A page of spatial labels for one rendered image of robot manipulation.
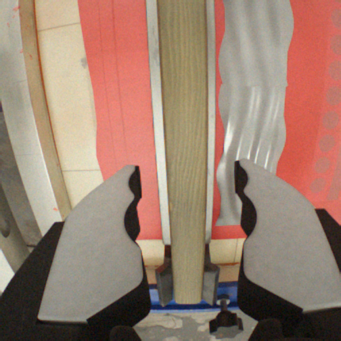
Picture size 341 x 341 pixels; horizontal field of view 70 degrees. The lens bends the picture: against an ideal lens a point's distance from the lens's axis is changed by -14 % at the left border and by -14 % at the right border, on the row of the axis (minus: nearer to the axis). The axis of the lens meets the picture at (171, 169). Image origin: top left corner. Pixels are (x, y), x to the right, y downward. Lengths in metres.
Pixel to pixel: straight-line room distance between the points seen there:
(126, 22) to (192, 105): 0.13
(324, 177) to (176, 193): 0.22
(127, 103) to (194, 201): 0.13
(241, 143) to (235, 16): 0.13
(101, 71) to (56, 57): 0.05
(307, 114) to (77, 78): 0.25
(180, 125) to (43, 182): 0.19
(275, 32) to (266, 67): 0.04
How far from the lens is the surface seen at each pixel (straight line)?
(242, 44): 0.28
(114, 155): 0.32
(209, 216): 0.30
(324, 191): 0.38
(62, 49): 0.30
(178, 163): 0.19
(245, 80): 0.28
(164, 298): 0.36
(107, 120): 0.30
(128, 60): 0.28
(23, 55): 0.28
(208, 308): 0.42
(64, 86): 0.30
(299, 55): 0.30
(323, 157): 0.36
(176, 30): 0.17
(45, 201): 0.33
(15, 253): 0.38
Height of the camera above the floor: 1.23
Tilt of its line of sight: 61 degrees down
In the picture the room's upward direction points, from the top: 178 degrees counter-clockwise
